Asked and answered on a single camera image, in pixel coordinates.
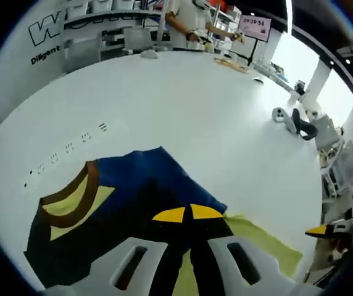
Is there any white handheld controller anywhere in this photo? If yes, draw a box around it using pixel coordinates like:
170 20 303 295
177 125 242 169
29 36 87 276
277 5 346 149
272 106 298 134

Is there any metal shelving unit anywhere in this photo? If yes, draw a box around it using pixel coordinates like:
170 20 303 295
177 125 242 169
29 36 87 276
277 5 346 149
61 0 177 75

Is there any white storage bin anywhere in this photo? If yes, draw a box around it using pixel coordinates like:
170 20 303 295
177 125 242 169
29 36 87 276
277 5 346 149
66 0 89 14

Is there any yellow flat item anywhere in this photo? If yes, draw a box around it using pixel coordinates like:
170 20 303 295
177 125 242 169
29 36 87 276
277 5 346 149
214 56 252 75

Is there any pink timer screen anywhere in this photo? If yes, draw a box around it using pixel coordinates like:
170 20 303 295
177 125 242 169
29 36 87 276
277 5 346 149
238 14 273 43

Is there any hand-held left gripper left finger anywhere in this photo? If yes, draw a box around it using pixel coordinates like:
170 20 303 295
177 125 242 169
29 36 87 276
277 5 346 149
43 206 193 296

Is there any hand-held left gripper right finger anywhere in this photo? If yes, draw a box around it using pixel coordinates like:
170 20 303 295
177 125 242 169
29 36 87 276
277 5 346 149
186 202 324 296

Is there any yellow blue black garment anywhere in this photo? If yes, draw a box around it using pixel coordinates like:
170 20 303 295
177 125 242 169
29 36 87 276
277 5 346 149
23 146 304 288

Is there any white mesh chair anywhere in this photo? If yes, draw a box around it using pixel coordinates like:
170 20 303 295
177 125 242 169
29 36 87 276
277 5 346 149
314 113 353 203

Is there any small white object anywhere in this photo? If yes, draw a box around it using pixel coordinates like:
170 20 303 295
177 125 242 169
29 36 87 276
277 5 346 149
140 49 160 60

